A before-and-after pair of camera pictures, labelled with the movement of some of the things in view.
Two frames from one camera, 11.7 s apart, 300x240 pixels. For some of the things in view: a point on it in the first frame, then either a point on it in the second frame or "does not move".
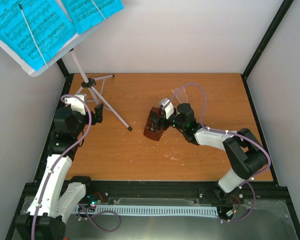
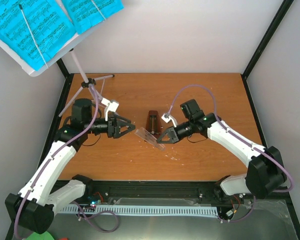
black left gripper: (98, 114) -> (114, 125)
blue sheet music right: (84, 14) does not move
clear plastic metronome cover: (180, 93) -> (142, 133)
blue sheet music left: (51, 26) does not move
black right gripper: (158, 121) -> (173, 136)
